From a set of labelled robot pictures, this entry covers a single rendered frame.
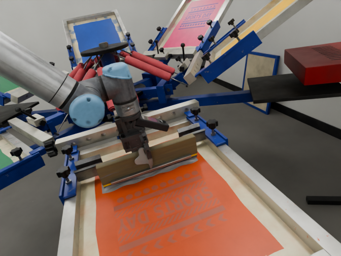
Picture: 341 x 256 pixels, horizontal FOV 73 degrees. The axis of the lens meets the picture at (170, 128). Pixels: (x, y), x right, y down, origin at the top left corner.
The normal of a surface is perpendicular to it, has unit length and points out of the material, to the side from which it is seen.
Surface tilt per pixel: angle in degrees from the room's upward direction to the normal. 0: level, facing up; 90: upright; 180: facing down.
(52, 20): 90
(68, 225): 0
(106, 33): 32
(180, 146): 92
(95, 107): 90
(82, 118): 90
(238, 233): 0
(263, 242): 0
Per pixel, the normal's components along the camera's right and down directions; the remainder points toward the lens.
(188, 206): -0.18, -0.87
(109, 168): 0.32, 0.42
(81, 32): 0.01, -0.54
